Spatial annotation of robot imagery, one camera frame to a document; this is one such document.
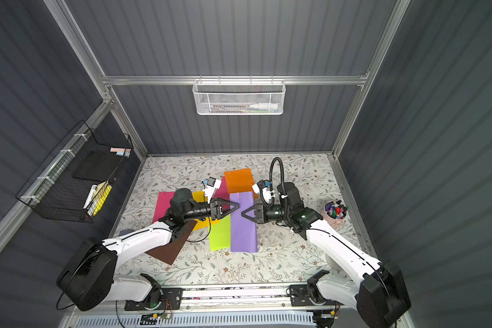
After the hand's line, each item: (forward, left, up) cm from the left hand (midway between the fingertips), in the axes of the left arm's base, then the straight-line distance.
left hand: (236, 207), depth 72 cm
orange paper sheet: (+33, 0, -27) cm, 43 cm away
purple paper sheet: (-8, -3, -3) cm, 9 cm away
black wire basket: (+8, +59, +6) cm, 60 cm away
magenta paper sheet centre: (+4, +5, +4) cm, 7 cm away
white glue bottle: (+47, -13, +11) cm, 50 cm away
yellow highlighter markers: (+2, +46, +4) cm, 46 cm away
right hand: (-2, -4, -2) cm, 5 cm away
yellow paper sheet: (+3, +13, +2) cm, 13 cm away
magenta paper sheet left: (+16, +38, -23) cm, 47 cm away
